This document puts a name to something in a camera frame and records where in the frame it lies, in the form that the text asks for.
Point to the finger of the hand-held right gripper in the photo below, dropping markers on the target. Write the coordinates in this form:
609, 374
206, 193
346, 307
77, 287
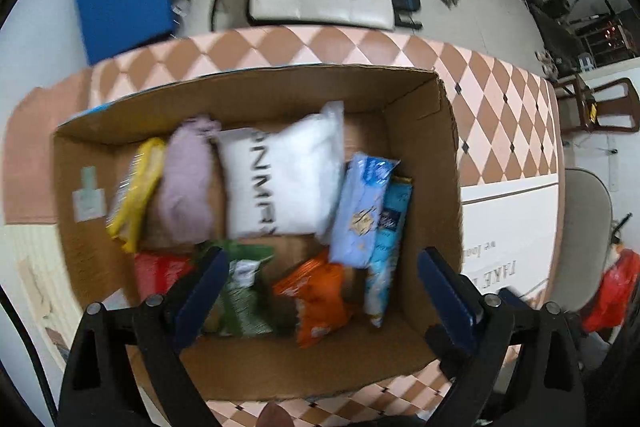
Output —
510, 296
440, 347

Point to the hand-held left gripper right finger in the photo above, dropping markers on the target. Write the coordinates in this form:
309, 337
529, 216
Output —
447, 302

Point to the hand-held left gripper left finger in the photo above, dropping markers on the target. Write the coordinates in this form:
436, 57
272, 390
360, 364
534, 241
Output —
200, 297

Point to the green snack packet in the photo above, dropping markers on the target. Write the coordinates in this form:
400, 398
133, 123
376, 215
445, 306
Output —
245, 292

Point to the red snack packet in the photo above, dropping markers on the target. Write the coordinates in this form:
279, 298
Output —
157, 272

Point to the long blue snack packet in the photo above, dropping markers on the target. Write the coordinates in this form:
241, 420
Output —
387, 247

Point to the pink cloth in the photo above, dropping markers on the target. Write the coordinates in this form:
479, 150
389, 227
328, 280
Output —
187, 187

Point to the orange snack packet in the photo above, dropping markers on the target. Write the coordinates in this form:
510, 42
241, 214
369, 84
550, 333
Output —
315, 302

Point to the yellow silver snack packet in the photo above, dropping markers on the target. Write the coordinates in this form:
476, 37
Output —
135, 197

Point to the light blue tissue packet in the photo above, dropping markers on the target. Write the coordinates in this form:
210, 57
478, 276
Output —
362, 212

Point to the white pillow packet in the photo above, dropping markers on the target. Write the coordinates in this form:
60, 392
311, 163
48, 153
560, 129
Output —
280, 177

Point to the cardboard box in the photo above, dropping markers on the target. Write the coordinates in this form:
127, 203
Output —
300, 92

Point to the beige round chair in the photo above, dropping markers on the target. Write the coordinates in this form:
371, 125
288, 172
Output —
585, 232

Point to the red plastic bag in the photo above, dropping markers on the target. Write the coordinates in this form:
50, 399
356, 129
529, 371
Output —
612, 292

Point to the dark wooden chair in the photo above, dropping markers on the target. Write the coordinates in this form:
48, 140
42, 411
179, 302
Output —
600, 104

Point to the pair of white shoes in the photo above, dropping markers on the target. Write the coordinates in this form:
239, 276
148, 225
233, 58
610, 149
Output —
547, 62

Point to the black exercise machine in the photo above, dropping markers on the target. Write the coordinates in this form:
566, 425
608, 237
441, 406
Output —
555, 32

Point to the checkered tablecloth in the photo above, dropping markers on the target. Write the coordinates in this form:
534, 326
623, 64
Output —
350, 52

